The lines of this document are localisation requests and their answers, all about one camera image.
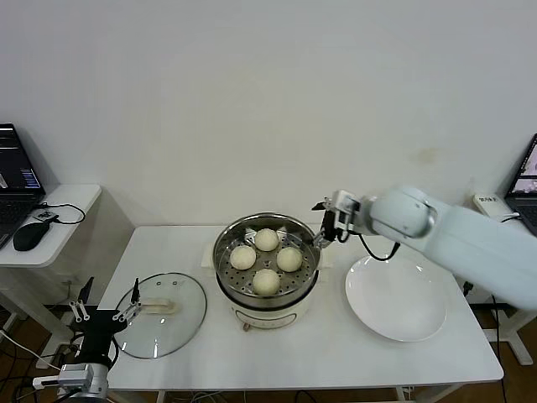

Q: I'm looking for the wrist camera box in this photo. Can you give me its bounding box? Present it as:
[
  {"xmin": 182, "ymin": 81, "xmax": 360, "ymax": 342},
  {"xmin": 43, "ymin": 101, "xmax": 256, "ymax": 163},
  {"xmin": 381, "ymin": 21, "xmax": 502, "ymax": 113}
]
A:
[
  {"xmin": 32, "ymin": 364, "xmax": 96, "ymax": 390},
  {"xmin": 332, "ymin": 190, "xmax": 362, "ymax": 213}
]

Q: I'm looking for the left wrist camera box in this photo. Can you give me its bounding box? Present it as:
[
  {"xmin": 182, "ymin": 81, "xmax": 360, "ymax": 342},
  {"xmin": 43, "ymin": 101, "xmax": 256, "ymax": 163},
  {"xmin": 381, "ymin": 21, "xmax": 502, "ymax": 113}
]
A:
[{"xmin": 32, "ymin": 364, "xmax": 96, "ymax": 390}]

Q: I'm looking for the round glass pot lid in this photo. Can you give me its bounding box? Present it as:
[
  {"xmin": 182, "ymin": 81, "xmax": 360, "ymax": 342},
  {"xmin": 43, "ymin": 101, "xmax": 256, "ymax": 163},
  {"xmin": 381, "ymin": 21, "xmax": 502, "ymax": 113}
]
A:
[{"xmin": 113, "ymin": 271, "xmax": 208, "ymax": 359}]

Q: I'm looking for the black laptop with pink screen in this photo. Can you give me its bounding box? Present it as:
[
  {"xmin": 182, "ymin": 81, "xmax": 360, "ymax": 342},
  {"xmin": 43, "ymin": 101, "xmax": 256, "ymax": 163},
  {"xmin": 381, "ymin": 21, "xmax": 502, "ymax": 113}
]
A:
[{"xmin": 503, "ymin": 133, "xmax": 537, "ymax": 237}]

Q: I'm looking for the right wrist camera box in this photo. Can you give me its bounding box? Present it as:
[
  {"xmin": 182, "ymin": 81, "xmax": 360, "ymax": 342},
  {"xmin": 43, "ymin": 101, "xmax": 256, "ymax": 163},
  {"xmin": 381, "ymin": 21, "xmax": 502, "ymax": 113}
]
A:
[{"xmin": 332, "ymin": 190, "xmax": 362, "ymax": 213}]

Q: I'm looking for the left wrist cable bundle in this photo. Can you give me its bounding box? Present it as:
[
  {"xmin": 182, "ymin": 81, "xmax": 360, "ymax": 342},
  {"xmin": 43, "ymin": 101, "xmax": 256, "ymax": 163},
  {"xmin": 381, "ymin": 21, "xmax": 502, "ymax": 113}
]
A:
[{"xmin": 69, "ymin": 327, "xmax": 121, "ymax": 367}]

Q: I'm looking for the stainless steel steamer basket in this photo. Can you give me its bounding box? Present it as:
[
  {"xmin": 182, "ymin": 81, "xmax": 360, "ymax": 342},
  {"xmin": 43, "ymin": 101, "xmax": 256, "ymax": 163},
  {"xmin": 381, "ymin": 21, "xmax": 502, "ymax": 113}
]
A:
[{"xmin": 213, "ymin": 212, "xmax": 323, "ymax": 301}]

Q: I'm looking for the white side table with label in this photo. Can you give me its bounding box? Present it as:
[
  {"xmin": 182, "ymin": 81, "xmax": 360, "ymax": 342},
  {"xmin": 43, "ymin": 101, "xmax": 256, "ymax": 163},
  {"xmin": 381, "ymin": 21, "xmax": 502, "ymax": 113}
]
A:
[{"xmin": 473, "ymin": 193, "xmax": 537, "ymax": 367}]

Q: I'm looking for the black laptop with dark screen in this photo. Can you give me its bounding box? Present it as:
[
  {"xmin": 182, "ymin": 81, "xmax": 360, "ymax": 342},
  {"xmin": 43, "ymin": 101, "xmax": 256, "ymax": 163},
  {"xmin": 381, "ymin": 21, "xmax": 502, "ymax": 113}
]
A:
[{"xmin": 0, "ymin": 122, "xmax": 48, "ymax": 249}]

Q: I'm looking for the white floor cable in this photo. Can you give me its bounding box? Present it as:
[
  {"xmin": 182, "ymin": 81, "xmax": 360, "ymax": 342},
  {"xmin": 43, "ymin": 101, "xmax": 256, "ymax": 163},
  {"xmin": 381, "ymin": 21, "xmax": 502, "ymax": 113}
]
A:
[{"xmin": 0, "ymin": 329, "xmax": 64, "ymax": 373}]

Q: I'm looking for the thin black hub cable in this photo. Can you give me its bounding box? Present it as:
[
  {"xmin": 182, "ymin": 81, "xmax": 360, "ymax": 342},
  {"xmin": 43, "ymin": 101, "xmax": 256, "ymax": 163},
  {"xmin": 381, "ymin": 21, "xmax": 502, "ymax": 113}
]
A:
[{"xmin": 39, "ymin": 202, "xmax": 87, "ymax": 226}]

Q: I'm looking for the white steamed baozi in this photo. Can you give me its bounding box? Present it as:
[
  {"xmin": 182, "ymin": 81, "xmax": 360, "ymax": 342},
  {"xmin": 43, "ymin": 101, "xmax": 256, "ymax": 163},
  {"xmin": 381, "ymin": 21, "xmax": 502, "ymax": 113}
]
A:
[
  {"xmin": 230, "ymin": 245, "xmax": 258, "ymax": 270},
  {"xmin": 255, "ymin": 228, "xmax": 281, "ymax": 252},
  {"xmin": 253, "ymin": 269, "xmax": 281, "ymax": 296},
  {"xmin": 276, "ymin": 246, "xmax": 304, "ymax": 272}
]

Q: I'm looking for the black power adapter cable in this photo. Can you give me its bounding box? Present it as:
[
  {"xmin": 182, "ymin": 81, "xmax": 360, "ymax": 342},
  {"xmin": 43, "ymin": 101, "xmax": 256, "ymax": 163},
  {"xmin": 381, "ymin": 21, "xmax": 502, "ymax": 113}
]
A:
[{"xmin": 463, "ymin": 280, "xmax": 511, "ymax": 341}]

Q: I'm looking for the white round plate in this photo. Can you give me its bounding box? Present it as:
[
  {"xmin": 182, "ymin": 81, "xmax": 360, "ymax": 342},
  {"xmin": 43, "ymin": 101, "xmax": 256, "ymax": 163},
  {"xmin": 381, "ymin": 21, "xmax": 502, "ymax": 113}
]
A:
[{"xmin": 345, "ymin": 254, "xmax": 448, "ymax": 343}]

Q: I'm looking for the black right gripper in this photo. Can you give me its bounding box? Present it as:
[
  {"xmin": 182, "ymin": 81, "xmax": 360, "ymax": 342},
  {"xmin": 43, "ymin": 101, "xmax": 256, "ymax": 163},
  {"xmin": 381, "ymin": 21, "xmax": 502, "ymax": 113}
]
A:
[{"xmin": 310, "ymin": 200, "xmax": 352, "ymax": 249}]

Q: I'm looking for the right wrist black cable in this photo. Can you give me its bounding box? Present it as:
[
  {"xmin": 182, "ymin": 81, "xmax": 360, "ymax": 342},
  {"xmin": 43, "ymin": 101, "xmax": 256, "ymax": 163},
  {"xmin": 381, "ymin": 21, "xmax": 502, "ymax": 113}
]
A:
[{"xmin": 356, "ymin": 233, "xmax": 399, "ymax": 261}]

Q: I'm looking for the black computer mouse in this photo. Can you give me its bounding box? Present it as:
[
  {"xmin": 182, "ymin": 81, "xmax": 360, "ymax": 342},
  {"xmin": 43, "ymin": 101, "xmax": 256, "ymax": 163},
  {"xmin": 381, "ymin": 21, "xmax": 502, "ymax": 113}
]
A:
[{"xmin": 13, "ymin": 221, "xmax": 54, "ymax": 252}]

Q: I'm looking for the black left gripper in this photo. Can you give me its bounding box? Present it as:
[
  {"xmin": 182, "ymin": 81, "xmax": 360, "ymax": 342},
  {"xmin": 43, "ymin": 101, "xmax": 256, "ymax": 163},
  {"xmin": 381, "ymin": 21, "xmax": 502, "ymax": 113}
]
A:
[{"xmin": 69, "ymin": 276, "xmax": 142, "ymax": 366}]

